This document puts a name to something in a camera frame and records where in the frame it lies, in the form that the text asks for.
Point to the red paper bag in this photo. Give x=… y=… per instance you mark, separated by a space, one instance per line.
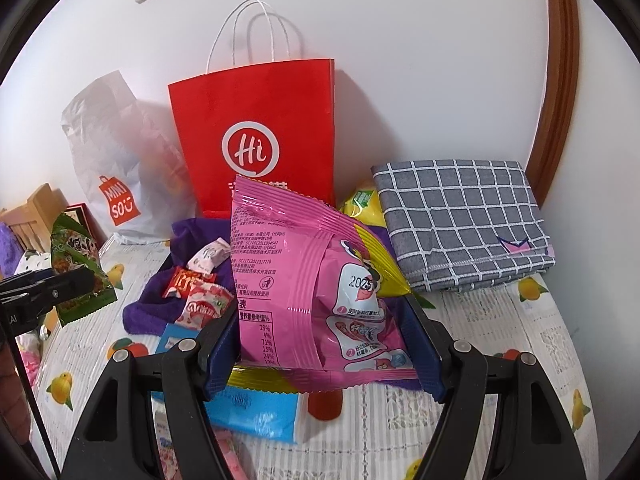
x=250 y=110

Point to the small pink white candy packet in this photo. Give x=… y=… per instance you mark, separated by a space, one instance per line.
x=207 y=257

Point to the large pink snack bag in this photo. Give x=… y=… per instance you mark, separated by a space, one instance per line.
x=300 y=285

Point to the yellow snack bag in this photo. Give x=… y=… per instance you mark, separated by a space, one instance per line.
x=367 y=210

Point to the light blue snack packet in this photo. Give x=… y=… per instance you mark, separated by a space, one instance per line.
x=260 y=410

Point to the fruit print bed sheet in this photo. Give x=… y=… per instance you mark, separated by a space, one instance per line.
x=500 y=320

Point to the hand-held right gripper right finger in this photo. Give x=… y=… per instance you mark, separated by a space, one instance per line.
x=425 y=345

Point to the purple towel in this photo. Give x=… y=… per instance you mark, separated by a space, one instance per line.
x=150 y=305

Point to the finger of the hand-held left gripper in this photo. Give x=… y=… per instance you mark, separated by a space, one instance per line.
x=70 y=290
x=25 y=280

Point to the green snack packet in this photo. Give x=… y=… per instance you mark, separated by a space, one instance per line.
x=75 y=250

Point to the small light blue packet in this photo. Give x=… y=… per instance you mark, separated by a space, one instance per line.
x=172 y=340

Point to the wooden headboard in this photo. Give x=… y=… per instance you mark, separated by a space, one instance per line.
x=35 y=210

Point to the person's left forearm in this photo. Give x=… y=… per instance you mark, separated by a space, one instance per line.
x=12 y=400

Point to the dark red box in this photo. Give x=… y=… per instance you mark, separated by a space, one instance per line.
x=82 y=217

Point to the pink snack packet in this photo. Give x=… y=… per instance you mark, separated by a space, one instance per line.
x=225 y=455

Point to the pink strawberry print packet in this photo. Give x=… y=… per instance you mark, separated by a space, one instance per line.
x=207 y=307

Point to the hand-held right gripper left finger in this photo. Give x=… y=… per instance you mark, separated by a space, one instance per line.
x=225 y=355

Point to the wooden door frame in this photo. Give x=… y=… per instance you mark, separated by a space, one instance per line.
x=560 y=60

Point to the white plastic bag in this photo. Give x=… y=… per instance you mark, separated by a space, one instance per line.
x=110 y=160

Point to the grey checked pillow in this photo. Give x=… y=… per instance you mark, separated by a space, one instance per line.
x=450 y=220

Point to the red snack packet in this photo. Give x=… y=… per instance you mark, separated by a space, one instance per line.
x=187 y=282

